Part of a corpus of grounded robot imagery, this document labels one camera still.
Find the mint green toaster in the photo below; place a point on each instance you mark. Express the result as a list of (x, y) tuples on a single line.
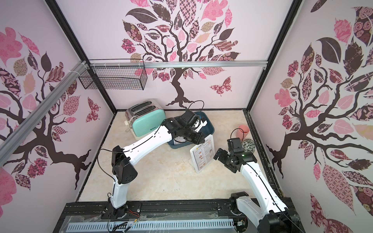
[(145, 117)]

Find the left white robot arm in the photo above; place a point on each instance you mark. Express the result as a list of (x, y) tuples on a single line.
[(124, 161)]

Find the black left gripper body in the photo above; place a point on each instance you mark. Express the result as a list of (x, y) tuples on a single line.
[(191, 136)]

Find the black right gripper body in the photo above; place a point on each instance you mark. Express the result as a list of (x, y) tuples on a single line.
[(224, 158)]

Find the white acrylic menu holder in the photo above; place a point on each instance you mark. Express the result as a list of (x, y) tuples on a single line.
[(202, 153)]

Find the pink plastic cup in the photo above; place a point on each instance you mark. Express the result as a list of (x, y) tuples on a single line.
[(242, 132)]

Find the white slotted cable duct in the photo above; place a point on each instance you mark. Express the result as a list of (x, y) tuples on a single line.
[(156, 226)]

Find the aluminium rail wall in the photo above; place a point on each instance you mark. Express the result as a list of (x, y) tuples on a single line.
[(205, 64), (9, 146)]

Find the aluminium rail left wall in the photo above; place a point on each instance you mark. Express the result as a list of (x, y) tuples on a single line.
[(9, 146)]

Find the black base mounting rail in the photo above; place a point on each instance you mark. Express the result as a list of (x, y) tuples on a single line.
[(155, 210)]

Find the new printed menu sheet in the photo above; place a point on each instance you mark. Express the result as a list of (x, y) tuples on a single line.
[(190, 131)]

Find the aluminium rail back wall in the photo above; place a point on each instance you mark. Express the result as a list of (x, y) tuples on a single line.
[(205, 64)]

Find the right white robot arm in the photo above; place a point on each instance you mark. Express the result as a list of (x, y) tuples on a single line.
[(269, 214)]

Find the teal plastic bin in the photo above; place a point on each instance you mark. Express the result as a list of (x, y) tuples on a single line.
[(206, 130)]

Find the black wire basket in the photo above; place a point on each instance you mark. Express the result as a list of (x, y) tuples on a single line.
[(115, 74)]

